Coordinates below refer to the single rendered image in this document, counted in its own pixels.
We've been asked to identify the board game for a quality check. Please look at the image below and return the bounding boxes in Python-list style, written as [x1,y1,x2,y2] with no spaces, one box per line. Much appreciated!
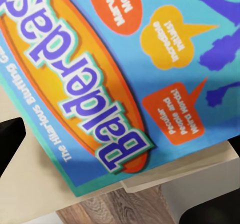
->
[0,0,240,198]

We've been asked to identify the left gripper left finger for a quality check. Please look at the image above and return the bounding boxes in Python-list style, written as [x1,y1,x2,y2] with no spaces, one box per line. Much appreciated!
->
[0,117,26,177]

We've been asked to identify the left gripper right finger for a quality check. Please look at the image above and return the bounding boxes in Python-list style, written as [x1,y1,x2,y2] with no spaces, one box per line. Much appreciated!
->
[228,135,240,157]

